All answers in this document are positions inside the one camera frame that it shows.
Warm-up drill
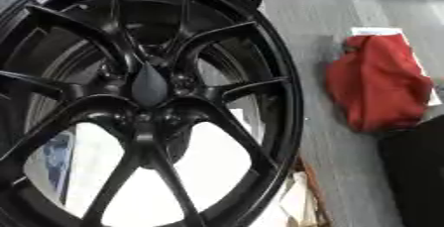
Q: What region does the black spoked wheel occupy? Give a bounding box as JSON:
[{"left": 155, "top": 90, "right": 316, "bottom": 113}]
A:
[{"left": 0, "top": 0, "right": 307, "bottom": 227}]

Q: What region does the black bag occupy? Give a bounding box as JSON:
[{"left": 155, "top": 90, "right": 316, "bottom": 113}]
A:
[{"left": 376, "top": 115, "right": 444, "bottom": 227}]

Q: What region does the brown cardboard piece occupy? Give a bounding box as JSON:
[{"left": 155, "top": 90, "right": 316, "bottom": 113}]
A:
[{"left": 278, "top": 157, "right": 333, "bottom": 227}]

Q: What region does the red cloth bag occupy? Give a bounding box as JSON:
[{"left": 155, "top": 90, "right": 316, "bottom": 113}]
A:
[{"left": 324, "top": 34, "right": 436, "bottom": 134}]

